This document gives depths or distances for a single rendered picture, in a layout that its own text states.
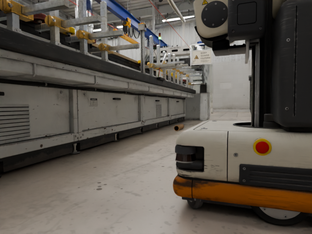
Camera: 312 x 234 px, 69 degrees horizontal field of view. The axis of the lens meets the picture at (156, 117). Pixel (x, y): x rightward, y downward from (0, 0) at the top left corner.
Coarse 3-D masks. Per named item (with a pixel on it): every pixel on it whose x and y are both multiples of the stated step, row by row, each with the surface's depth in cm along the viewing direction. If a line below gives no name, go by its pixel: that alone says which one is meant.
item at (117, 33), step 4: (100, 32) 148; (104, 32) 147; (108, 32) 146; (112, 32) 145; (116, 32) 144; (120, 32) 143; (72, 36) 155; (76, 36) 154; (92, 36) 150; (96, 36) 149; (100, 36) 148; (104, 36) 147; (108, 36) 147; (112, 36) 147; (116, 36) 147; (68, 40) 156; (72, 40) 156; (76, 40) 155
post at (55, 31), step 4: (52, 12) 124; (56, 12) 125; (56, 16) 125; (52, 28) 124; (56, 28) 125; (52, 32) 125; (56, 32) 125; (52, 36) 125; (56, 36) 125; (52, 40) 125; (56, 40) 125
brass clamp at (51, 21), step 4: (48, 16) 122; (52, 16) 123; (48, 20) 122; (52, 20) 122; (56, 20) 124; (60, 20) 127; (48, 24) 122; (52, 24) 123; (56, 24) 124; (60, 24) 127; (60, 28) 128; (64, 28) 130; (68, 28) 133
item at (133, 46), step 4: (128, 44) 169; (132, 44) 168; (136, 44) 167; (92, 48) 179; (96, 48) 178; (112, 48) 174; (116, 48) 172; (120, 48) 171; (124, 48) 170; (128, 48) 169; (132, 48) 170; (136, 48) 170; (92, 52) 182; (96, 52) 182
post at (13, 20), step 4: (16, 0) 102; (8, 16) 101; (12, 16) 101; (16, 16) 102; (8, 20) 101; (12, 20) 101; (16, 20) 102; (8, 24) 102; (12, 24) 101; (16, 24) 102
